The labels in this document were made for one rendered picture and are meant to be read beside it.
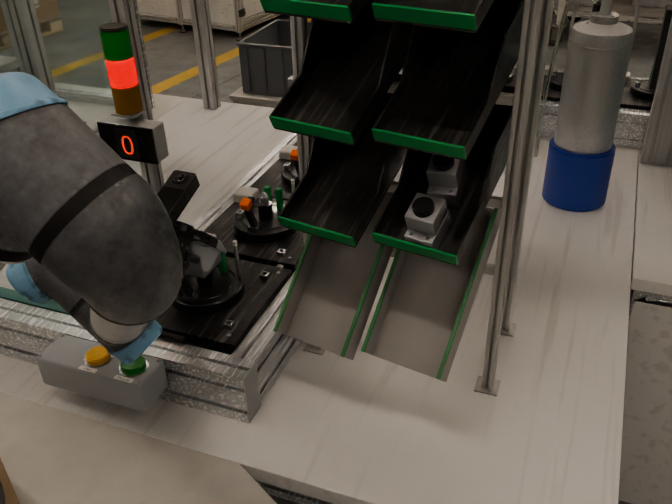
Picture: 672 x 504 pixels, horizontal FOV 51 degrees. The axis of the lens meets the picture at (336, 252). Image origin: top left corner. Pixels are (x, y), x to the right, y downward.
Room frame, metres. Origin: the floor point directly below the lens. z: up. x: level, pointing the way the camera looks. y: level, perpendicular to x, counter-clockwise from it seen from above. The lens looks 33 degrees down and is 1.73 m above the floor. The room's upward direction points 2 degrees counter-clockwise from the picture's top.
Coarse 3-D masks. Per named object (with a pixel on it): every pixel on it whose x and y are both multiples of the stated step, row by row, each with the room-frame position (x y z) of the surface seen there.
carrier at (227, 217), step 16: (240, 192) 1.43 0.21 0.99; (256, 192) 1.43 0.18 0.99; (240, 208) 1.39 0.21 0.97; (256, 208) 1.35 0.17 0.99; (272, 208) 1.35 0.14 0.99; (224, 224) 1.32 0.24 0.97; (240, 224) 1.28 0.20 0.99; (272, 224) 1.28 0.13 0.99; (224, 240) 1.25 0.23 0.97; (240, 240) 1.25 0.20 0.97; (256, 240) 1.24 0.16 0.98; (272, 240) 1.24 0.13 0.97; (288, 240) 1.24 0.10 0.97; (240, 256) 1.19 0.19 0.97; (256, 256) 1.18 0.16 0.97; (272, 256) 1.18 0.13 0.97; (288, 256) 1.18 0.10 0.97
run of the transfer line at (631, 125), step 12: (288, 84) 2.29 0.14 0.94; (540, 108) 1.98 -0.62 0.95; (552, 108) 1.97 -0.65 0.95; (624, 108) 1.93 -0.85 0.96; (552, 120) 1.97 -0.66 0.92; (624, 120) 1.90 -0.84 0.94; (636, 120) 1.88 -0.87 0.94; (552, 132) 1.96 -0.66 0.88; (624, 132) 1.89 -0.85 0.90; (636, 132) 1.88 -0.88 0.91; (624, 144) 1.89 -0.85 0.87; (636, 144) 1.87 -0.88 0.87
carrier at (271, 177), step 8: (280, 152) 1.64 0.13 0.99; (288, 152) 1.64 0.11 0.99; (280, 160) 1.63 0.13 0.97; (288, 160) 1.63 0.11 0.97; (272, 168) 1.59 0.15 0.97; (280, 168) 1.59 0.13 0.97; (288, 168) 1.53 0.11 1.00; (264, 176) 1.54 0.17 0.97; (272, 176) 1.54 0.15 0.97; (280, 176) 1.54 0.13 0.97; (288, 176) 1.50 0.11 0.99; (296, 176) 1.48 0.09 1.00; (256, 184) 1.50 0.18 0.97; (264, 184) 1.50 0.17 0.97; (272, 184) 1.50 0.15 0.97; (280, 184) 1.50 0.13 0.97; (288, 184) 1.49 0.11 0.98; (296, 184) 1.47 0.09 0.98; (272, 192) 1.46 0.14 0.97; (288, 192) 1.46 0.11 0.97
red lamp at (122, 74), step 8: (112, 64) 1.23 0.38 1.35; (120, 64) 1.23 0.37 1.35; (128, 64) 1.23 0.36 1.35; (112, 72) 1.23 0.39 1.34; (120, 72) 1.23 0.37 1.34; (128, 72) 1.23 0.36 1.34; (136, 72) 1.25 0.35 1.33; (112, 80) 1.23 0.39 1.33; (120, 80) 1.22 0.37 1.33; (128, 80) 1.23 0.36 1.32; (136, 80) 1.24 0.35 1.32; (120, 88) 1.23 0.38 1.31
